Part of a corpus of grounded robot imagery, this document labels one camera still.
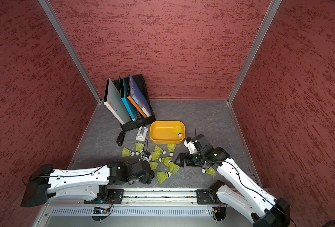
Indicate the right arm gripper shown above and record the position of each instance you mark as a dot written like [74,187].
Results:
[187,155]

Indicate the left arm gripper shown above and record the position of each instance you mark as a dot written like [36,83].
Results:
[147,178]

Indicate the green shuttlecock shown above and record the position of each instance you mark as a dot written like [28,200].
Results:
[127,153]
[171,148]
[167,161]
[153,165]
[155,156]
[139,148]
[178,130]
[173,167]
[159,150]
[162,176]

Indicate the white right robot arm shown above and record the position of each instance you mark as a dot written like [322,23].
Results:
[258,206]

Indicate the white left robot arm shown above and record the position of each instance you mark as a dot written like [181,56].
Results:
[47,183]

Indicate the yellow plastic storage box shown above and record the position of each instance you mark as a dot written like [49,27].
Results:
[161,132]

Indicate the green shuttlecock eleventh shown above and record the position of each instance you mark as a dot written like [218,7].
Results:
[209,171]

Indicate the small black device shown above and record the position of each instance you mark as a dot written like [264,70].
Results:
[120,138]

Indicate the black mesh file organizer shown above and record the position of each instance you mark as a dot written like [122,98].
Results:
[141,121]

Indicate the teal book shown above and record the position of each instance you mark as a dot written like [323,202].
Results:
[132,111]

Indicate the white grey book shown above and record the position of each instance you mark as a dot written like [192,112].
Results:
[114,103]

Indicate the orange blue book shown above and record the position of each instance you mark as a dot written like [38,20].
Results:
[137,98]

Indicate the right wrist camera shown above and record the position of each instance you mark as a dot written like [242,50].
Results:
[198,144]

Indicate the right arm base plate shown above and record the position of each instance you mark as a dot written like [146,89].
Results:
[209,197]

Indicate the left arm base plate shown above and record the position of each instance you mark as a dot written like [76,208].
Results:
[106,196]

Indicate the left aluminium corner post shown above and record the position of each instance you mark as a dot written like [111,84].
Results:
[49,11]

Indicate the aluminium corner post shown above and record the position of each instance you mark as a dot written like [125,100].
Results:
[266,22]
[49,11]

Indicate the right aluminium corner post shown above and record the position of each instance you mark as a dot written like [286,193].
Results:
[266,22]

